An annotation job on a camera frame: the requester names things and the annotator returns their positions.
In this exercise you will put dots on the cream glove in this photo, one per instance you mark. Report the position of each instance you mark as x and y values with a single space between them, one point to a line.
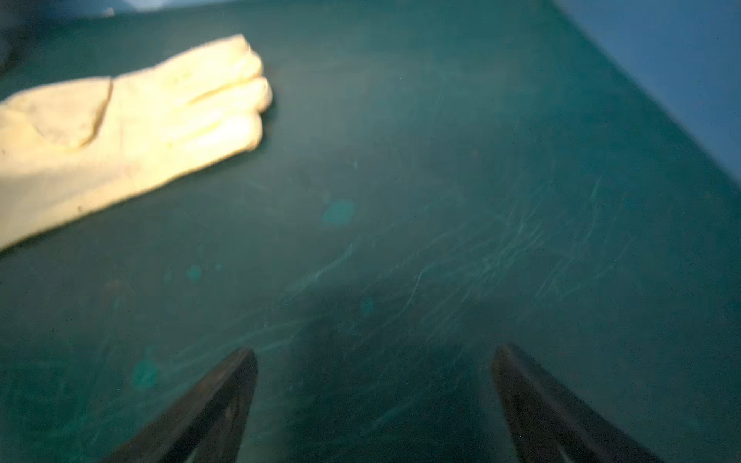
73 148

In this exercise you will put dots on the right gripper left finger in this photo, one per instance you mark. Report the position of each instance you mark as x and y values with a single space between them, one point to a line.
206 424

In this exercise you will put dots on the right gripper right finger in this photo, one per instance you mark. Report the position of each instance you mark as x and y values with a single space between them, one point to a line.
548 423

